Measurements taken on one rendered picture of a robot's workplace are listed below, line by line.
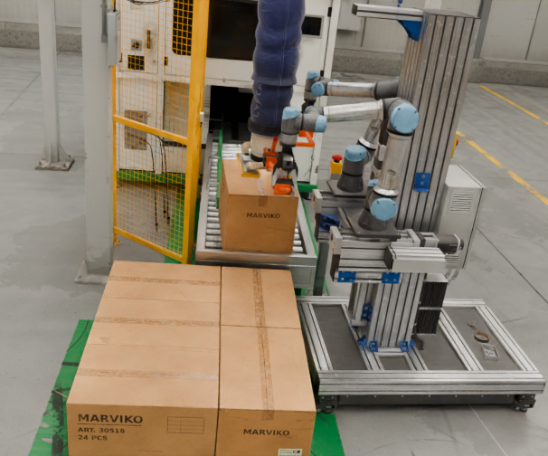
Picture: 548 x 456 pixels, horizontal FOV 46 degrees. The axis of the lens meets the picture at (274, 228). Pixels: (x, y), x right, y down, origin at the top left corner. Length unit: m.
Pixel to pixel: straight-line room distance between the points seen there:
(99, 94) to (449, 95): 2.11
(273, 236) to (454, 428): 1.43
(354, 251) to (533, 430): 1.44
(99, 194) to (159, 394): 1.96
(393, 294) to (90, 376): 1.65
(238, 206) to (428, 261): 1.12
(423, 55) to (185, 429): 1.95
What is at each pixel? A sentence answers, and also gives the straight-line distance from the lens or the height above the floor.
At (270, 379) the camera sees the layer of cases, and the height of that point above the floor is 0.54.
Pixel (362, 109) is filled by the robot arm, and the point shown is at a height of 1.61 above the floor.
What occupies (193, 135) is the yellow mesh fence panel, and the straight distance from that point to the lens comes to 4.26.
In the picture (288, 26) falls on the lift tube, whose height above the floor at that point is 1.88.
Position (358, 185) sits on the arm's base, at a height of 1.08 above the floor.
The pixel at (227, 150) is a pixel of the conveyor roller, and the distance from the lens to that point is 5.62.
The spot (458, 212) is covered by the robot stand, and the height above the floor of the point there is 1.09.
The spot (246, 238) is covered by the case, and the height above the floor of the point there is 0.68.
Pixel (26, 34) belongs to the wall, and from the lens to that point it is 12.42.
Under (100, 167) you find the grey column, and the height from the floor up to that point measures 0.80.
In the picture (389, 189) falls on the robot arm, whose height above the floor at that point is 1.30.
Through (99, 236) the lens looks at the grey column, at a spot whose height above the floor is 0.31.
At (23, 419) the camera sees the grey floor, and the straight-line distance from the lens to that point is 3.56.
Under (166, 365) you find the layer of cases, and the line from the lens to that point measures 2.93.
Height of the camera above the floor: 2.31
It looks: 25 degrees down
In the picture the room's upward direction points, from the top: 6 degrees clockwise
